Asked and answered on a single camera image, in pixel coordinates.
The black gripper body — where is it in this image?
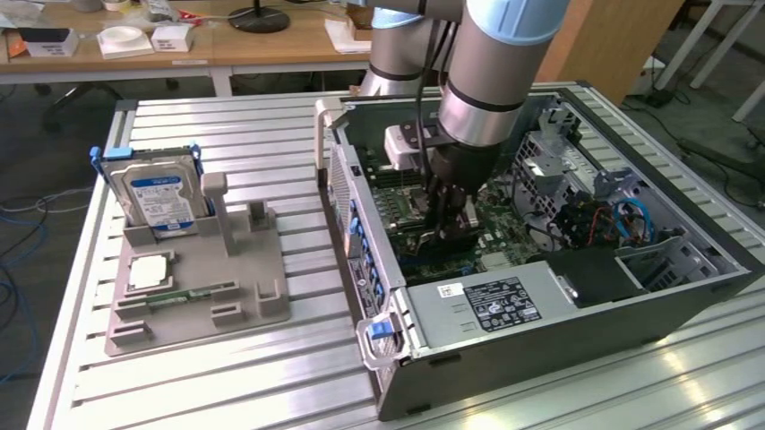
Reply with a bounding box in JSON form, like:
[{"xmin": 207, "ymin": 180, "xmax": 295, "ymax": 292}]
[{"xmin": 427, "ymin": 142, "xmax": 503, "ymax": 196}]

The green and black GPU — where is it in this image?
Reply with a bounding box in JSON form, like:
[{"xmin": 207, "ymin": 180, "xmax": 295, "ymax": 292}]
[{"xmin": 396, "ymin": 226, "xmax": 480, "ymax": 259}]

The CPU socket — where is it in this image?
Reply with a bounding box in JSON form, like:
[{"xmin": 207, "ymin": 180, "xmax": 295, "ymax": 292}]
[{"xmin": 402, "ymin": 185, "xmax": 428, "ymax": 220}]

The green motherboard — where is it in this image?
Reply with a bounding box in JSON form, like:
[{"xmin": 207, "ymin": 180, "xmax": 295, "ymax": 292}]
[{"xmin": 360, "ymin": 150, "xmax": 551, "ymax": 288}]

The grey metal drive cage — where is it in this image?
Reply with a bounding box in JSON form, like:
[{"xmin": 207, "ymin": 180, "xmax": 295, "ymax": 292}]
[{"xmin": 511, "ymin": 107, "xmax": 599, "ymax": 201}]

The grey power supply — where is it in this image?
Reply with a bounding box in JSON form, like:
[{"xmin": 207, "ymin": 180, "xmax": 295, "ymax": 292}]
[{"xmin": 406, "ymin": 262, "xmax": 584, "ymax": 350}]

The grey disk bay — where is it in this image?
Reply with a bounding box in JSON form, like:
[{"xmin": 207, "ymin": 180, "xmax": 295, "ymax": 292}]
[{"xmin": 614, "ymin": 235, "xmax": 725, "ymax": 293}]

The white paper stack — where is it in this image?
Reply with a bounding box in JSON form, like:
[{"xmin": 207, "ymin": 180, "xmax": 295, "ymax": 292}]
[{"xmin": 324, "ymin": 17, "xmax": 375, "ymax": 55}]

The open black PC case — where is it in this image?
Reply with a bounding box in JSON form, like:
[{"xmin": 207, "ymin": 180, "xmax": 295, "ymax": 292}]
[{"xmin": 313, "ymin": 84, "xmax": 765, "ymax": 422}]

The wooden cabinet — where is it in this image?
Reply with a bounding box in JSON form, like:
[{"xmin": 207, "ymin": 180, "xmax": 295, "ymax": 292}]
[{"xmin": 534, "ymin": 0, "xmax": 689, "ymax": 104}]

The grey parts rack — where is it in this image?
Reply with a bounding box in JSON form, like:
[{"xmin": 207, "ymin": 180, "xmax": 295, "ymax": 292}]
[{"xmin": 104, "ymin": 172, "xmax": 293, "ymax": 358}]

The black floor stand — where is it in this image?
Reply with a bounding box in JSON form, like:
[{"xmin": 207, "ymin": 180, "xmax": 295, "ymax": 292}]
[{"xmin": 679, "ymin": 136, "xmax": 765, "ymax": 181}]

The wooden desk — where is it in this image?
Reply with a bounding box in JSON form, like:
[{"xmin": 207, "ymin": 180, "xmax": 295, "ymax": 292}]
[{"xmin": 0, "ymin": 0, "xmax": 539, "ymax": 98}]

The black round lamp base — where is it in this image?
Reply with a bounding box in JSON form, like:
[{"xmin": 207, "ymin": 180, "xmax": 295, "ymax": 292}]
[{"xmin": 228, "ymin": 0, "xmax": 291, "ymax": 34}]

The green RAM stick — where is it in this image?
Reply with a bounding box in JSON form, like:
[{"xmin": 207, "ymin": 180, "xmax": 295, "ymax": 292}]
[{"xmin": 145, "ymin": 288, "xmax": 213, "ymax": 308}]

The hard disk with blue caddy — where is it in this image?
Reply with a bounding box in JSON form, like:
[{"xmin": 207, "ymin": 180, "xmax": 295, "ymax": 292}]
[{"xmin": 86, "ymin": 142, "xmax": 208, "ymax": 238}]

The silver CPU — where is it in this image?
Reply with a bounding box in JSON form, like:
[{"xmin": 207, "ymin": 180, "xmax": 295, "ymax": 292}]
[{"xmin": 128, "ymin": 257, "xmax": 173, "ymax": 291}]

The small white box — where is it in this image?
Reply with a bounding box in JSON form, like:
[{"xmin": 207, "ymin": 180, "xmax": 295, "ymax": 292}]
[{"xmin": 149, "ymin": 24, "xmax": 196, "ymax": 53}]

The black chair base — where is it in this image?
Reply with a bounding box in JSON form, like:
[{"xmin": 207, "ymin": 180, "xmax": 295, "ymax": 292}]
[{"xmin": 33, "ymin": 82, "xmax": 126, "ymax": 132}]

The white box with black lid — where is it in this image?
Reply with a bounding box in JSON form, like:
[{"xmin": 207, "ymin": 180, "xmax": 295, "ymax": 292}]
[{"xmin": 16, "ymin": 27, "xmax": 80, "ymax": 58}]

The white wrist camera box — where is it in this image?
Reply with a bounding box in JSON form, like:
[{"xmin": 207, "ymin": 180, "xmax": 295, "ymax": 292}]
[{"xmin": 383, "ymin": 120, "xmax": 442, "ymax": 172}]

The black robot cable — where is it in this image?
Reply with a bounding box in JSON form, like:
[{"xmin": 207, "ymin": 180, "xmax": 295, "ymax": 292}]
[{"xmin": 414, "ymin": 20, "xmax": 464, "ymax": 194}]

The red wire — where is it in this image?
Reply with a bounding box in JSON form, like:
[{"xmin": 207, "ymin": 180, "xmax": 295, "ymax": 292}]
[{"xmin": 587, "ymin": 209, "xmax": 616, "ymax": 246}]

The blue wire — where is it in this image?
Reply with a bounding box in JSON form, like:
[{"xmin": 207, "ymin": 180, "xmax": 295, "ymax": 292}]
[{"xmin": 611, "ymin": 196, "xmax": 658, "ymax": 246}]

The white table frame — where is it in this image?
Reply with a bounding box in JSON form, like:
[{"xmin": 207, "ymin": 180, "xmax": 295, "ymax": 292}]
[{"xmin": 654, "ymin": 0, "xmax": 765, "ymax": 122}]

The blue floor cable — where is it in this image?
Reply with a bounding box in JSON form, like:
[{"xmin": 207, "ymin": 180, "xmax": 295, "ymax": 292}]
[{"xmin": 0, "ymin": 210, "xmax": 50, "ymax": 383}]

